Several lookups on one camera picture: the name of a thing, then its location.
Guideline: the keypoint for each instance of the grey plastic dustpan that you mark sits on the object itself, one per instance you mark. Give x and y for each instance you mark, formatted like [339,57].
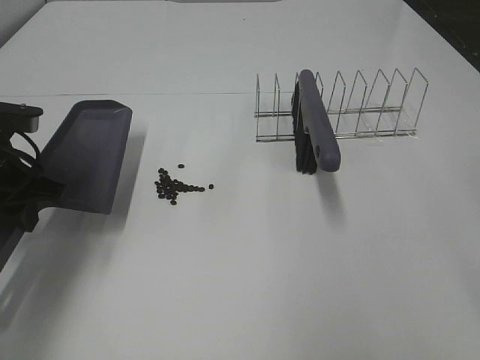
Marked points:
[85,154]

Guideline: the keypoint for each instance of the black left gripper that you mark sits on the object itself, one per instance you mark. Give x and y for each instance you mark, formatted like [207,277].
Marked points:
[17,207]

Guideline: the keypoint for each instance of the chrome wire dish rack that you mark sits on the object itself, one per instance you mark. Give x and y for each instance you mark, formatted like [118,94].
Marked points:
[387,105]

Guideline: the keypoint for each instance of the pile of coffee beans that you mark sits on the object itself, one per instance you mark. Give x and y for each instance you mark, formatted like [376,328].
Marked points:
[169,189]

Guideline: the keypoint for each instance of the grey hand brush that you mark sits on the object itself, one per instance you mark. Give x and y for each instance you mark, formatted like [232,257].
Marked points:
[316,147]

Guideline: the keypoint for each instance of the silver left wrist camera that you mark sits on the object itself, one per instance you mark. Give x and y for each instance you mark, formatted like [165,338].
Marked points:
[20,117]

